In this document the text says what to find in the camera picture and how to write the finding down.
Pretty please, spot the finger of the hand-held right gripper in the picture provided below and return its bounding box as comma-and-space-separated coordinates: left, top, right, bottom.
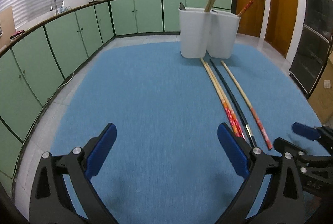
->
274, 137, 310, 161
292, 122, 333, 154

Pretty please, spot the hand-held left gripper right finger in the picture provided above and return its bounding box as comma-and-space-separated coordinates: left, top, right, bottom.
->
217, 122, 305, 224

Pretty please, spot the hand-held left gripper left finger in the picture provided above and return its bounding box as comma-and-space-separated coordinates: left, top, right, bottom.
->
29, 123, 117, 224

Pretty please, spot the red-ended wooden chopstick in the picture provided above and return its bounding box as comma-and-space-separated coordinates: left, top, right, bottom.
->
237, 0, 263, 17
221, 60, 273, 150
200, 58, 242, 137
203, 60, 247, 140

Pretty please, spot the dark blue chopstick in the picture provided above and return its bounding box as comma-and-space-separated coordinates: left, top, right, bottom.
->
209, 58, 258, 149

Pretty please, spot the white double utensil holder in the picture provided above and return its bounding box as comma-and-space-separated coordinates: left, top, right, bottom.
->
178, 7, 240, 59

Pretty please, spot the cardboard box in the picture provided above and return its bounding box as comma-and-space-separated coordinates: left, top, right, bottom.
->
307, 42, 333, 126

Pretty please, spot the blue table mat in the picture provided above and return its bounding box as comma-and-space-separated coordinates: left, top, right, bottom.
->
49, 41, 326, 224

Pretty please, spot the black glass-front cabinet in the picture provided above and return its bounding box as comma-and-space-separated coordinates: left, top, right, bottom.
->
289, 0, 333, 99

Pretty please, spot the plain wooden door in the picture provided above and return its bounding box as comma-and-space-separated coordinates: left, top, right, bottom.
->
264, 0, 298, 58

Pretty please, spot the red cloth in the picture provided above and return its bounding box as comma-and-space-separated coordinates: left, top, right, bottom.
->
10, 30, 25, 41

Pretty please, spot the beige water dispenser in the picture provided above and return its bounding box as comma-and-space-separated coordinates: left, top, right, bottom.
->
0, 6, 15, 48

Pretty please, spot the white floor cable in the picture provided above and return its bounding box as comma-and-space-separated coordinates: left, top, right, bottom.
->
62, 69, 76, 85

